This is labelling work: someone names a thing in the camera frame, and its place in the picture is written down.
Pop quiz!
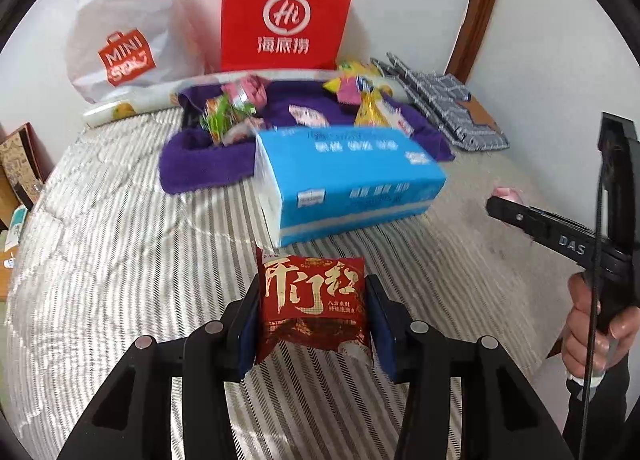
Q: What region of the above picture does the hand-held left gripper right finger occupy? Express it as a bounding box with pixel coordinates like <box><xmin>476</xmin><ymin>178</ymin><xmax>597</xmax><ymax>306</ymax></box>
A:
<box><xmin>365</xmin><ymin>274</ymin><xmax>573</xmax><ymax>460</ymax></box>

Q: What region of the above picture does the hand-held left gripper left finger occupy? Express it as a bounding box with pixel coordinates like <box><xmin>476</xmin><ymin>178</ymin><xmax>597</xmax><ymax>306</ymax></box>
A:
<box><xmin>57</xmin><ymin>284</ymin><xmax>263</xmax><ymax>460</ymax></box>

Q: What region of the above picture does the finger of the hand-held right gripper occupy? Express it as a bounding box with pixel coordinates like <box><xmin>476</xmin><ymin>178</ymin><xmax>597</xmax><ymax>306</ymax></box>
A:
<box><xmin>486</xmin><ymin>196</ymin><xmax>551</xmax><ymax>243</ymax></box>

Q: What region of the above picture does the red snack packet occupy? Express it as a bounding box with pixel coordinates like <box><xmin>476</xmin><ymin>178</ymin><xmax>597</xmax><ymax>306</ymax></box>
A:
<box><xmin>254</xmin><ymin>246</ymin><xmax>373</xmax><ymax>368</ymax></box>

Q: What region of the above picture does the pink yellow snack packet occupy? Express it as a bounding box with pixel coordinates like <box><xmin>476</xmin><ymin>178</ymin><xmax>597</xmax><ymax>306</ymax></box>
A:
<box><xmin>324</xmin><ymin>74</ymin><xmax>373</xmax><ymax>105</ymax></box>

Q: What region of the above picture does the green triangular snack packet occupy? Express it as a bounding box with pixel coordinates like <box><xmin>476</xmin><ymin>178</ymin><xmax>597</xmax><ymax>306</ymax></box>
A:
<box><xmin>200</xmin><ymin>95</ymin><xmax>240</xmax><ymax>146</ymax></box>

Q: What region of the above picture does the pale pink printed snack packet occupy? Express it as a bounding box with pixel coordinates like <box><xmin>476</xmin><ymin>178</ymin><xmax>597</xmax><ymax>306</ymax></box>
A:
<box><xmin>289</xmin><ymin>105</ymin><xmax>333</xmax><ymax>129</ymax></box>

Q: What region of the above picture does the large pink snack packet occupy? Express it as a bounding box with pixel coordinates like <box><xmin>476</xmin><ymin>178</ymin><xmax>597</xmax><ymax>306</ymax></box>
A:
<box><xmin>222</xmin><ymin>77</ymin><xmax>269</xmax><ymax>116</ymax></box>

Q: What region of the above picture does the person's right hand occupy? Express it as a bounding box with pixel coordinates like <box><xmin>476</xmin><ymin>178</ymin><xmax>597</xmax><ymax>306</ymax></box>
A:
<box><xmin>561</xmin><ymin>270</ymin><xmax>626</xmax><ymax>381</ymax></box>

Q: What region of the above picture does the grey checked cloth bag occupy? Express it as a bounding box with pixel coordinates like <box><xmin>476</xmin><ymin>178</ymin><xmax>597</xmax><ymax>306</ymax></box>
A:
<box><xmin>371</xmin><ymin>54</ymin><xmax>510</xmax><ymax>152</ymax></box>

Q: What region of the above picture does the blue tissue pack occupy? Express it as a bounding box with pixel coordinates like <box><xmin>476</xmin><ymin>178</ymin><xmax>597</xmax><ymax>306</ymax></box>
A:
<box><xmin>255</xmin><ymin>126</ymin><xmax>447</xmax><ymax>248</ymax></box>

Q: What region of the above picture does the purple towel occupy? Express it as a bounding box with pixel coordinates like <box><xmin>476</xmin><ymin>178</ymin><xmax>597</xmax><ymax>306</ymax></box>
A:
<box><xmin>160</xmin><ymin>81</ymin><xmax>456</xmax><ymax>196</ymax></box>

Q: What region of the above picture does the yellow snack bag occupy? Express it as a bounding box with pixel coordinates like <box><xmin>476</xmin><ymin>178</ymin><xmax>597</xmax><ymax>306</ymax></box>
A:
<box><xmin>337</xmin><ymin>60</ymin><xmax>383</xmax><ymax>81</ymax></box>

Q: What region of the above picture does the wooden nightstand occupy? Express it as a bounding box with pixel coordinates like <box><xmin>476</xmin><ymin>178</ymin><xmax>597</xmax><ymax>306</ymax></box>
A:
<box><xmin>0</xmin><ymin>175</ymin><xmax>31</xmax><ymax>301</ymax></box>

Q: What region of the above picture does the teal white box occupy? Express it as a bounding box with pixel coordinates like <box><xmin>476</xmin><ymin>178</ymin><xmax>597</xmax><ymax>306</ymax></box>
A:
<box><xmin>9</xmin><ymin>206</ymin><xmax>28</xmax><ymax>243</ymax></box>

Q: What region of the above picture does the patterned paper roll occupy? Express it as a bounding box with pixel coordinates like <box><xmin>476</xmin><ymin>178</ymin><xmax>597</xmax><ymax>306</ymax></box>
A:
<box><xmin>81</xmin><ymin>67</ymin><xmax>401</xmax><ymax>128</ymax></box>

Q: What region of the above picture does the patterned notebook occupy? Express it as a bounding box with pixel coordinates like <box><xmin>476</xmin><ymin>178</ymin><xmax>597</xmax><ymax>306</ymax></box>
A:
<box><xmin>0</xmin><ymin>122</ymin><xmax>46</xmax><ymax>206</ymax></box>

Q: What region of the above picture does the red paper bag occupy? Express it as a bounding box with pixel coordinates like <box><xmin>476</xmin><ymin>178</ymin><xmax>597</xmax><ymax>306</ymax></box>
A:
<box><xmin>220</xmin><ymin>0</ymin><xmax>358</xmax><ymax>72</ymax></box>

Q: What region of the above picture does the white plastic shopping bag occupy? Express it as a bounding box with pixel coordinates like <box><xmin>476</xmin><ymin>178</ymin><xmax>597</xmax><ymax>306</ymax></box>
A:
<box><xmin>65</xmin><ymin>0</ymin><xmax>211</xmax><ymax>105</ymax></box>

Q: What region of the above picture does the black cable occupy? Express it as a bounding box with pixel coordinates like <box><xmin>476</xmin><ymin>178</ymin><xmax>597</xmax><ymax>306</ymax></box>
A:
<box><xmin>582</xmin><ymin>140</ymin><xmax>613</xmax><ymax>460</ymax></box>

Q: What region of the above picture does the brown wooden door frame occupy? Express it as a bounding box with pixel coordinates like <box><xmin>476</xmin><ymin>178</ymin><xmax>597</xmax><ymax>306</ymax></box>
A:
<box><xmin>445</xmin><ymin>0</ymin><xmax>508</xmax><ymax>83</ymax></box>

